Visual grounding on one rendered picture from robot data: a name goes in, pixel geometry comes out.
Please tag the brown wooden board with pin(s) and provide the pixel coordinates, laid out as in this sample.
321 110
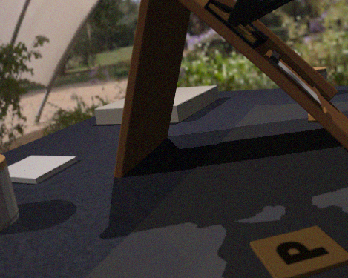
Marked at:
159 42

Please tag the orange tile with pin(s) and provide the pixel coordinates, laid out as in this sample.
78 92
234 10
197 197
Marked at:
241 29
249 28

